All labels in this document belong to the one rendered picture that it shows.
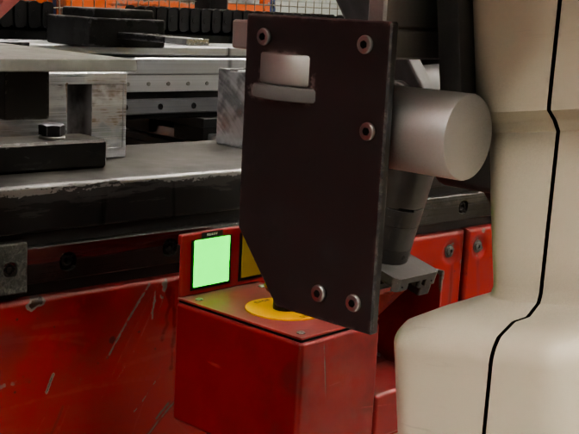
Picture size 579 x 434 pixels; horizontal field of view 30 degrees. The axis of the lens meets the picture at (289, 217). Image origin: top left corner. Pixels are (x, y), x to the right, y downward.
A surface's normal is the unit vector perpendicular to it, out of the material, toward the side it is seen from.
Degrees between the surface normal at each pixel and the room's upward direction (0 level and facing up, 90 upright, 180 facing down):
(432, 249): 90
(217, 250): 90
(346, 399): 90
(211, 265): 90
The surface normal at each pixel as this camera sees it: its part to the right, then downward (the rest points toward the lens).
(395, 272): 0.25, -0.90
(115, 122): 0.67, 0.18
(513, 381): -0.67, 0.11
